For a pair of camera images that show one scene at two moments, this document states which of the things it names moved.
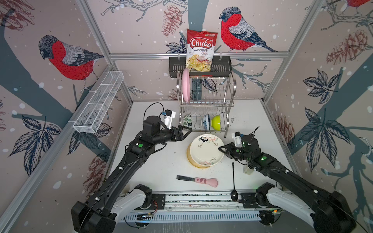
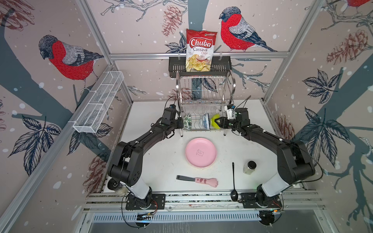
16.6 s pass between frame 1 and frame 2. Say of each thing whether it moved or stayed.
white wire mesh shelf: stayed
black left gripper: moved
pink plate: moved
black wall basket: stayed
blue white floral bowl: stayed
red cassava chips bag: stayed
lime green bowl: stayed
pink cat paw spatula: stayed
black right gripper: moved
